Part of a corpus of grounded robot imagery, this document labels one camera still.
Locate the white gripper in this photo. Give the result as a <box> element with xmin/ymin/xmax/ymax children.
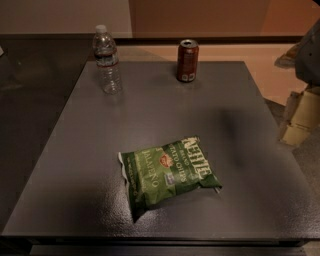
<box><xmin>279</xmin><ymin>84</ymin><xmax>320</xmax><ymax>146</ymax></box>

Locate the red coke can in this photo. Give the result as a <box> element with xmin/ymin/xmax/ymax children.
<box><xmin>177</xmin><ymin>39</ymin><xmax>199</xmax><ymax>82</ymax></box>

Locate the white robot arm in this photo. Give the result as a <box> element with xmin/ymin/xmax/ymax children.
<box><xmin>274</xmin><ymin>19</ymin><xmax>320</xmax><ymax>146</ymax></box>

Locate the green jalapeno chip bag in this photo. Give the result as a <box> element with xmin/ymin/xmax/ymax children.
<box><xmin>118</xmin><ymin>136</ymin><xmax>222</xmax><ymax>222</ymax></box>

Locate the clear plastic water bottle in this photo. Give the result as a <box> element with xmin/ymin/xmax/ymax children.
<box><xmin>92</xmin><ymin>25</ymin><xmax>122</xmax><ymax>95</ymax></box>

